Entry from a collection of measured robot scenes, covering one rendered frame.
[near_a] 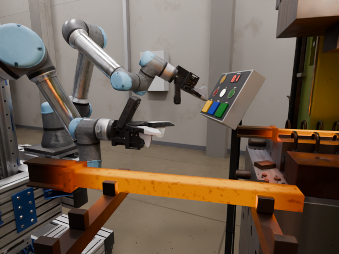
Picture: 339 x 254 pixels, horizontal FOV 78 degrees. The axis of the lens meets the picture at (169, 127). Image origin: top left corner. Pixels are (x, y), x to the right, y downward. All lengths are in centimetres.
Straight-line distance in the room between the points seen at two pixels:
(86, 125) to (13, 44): 29
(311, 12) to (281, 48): 299
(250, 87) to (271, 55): 252
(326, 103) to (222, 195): 64
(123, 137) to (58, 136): 55
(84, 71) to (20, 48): 54
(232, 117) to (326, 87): 38
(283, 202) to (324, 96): 60
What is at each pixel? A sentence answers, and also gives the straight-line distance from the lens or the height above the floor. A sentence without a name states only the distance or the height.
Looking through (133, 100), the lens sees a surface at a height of 108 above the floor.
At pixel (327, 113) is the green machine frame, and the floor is 103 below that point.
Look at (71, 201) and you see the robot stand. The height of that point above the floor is 55.
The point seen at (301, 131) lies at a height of 101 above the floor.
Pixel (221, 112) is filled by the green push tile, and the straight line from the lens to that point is 105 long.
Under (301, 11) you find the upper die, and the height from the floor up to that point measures 128.
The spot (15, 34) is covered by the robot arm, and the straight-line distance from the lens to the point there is 74.
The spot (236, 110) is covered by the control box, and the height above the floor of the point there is 102.
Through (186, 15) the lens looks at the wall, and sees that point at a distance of 392.
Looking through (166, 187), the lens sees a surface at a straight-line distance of 31.
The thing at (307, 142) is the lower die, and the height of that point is 99.
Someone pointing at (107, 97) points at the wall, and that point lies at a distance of 463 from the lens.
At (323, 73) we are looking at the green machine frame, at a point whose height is 116.
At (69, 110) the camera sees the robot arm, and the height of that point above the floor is 104.
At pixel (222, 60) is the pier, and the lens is 332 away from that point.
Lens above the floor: 113
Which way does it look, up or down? 11 degrees down
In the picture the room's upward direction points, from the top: straight up
